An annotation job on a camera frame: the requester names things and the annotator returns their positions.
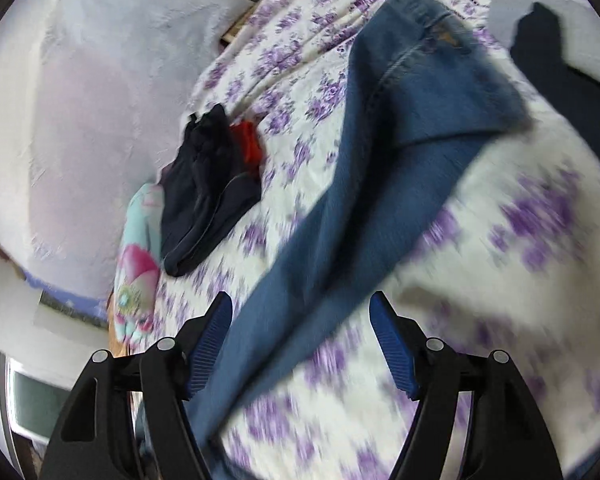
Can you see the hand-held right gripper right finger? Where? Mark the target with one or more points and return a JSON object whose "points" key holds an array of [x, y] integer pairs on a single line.
{"points": [[392, 347]]}

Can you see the light blue pink printed blanket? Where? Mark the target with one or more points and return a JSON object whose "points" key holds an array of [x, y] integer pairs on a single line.
{"points": [[135, 270]]}

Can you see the purple floral bed sheet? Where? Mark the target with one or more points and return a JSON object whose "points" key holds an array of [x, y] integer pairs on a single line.
{"points": [[300, 95]]}

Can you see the blue jeans pants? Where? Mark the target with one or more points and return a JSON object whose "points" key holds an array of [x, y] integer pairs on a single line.
{"points": [[370, 160]]}

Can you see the dark navy garment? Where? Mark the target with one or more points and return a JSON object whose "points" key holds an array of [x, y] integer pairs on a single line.
{"points": [[205, 200]]}

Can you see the wooden headboard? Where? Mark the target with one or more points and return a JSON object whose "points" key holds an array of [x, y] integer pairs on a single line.
{"points": [[235, 27]]}

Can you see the black garment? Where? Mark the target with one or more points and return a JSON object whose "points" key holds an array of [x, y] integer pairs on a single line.
{"points": [[570, 90]]}

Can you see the red cloth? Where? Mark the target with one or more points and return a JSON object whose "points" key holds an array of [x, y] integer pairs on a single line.
{"points": [[247, 145]]}

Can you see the grey cloth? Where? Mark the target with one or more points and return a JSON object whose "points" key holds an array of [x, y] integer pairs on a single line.
{"points": [[505, 15]]}

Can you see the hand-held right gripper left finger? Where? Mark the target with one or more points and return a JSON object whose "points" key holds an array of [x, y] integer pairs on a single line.
{"points": [[211, 345]]}

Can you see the grey framed window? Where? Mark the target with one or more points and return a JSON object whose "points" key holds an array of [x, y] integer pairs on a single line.
{"points": [[35, 400]]}

